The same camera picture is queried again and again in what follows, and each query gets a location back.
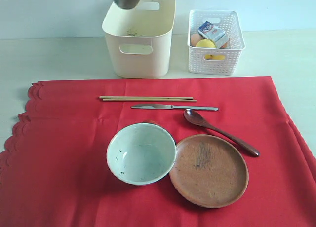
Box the stainless steel cup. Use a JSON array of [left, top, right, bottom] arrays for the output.
[[113, 0, 140, 10]]

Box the brown egg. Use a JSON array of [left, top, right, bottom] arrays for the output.
[[190, 33, 203, 47]]

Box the blue white milk carton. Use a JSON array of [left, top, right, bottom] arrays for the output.
[[197, 21, 230, 48]]

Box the yellow lemon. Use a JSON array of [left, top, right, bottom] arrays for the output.
[[195, 39, 216, 48]]

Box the yellow cheese wedge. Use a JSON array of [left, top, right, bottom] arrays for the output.
[[204, 55, 225, 61]]

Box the white ceramic bowl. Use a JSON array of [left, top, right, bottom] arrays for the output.
[[106, 123, 177, 186]]

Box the cream plastic bin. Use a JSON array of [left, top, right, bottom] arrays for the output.
[[102, 0, 176, 78]]

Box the lower wooden chopstick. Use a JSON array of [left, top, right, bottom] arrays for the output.
[[102, 98, 197, 102]]

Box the white perforated plastic basket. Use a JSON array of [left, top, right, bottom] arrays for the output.
[[187, 9, 245, 75]]

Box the metal table knife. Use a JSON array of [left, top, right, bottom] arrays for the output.
[[131, 104, 219, 111]]

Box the dark wooden spoon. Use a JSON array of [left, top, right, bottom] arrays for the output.
[[184, 109, 260, 157]]

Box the red tablecloth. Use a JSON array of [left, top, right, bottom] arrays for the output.
[[0, 76, 316, 227]]

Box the brown wooden plate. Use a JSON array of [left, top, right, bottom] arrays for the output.
[[169, 134, 249, 209]]

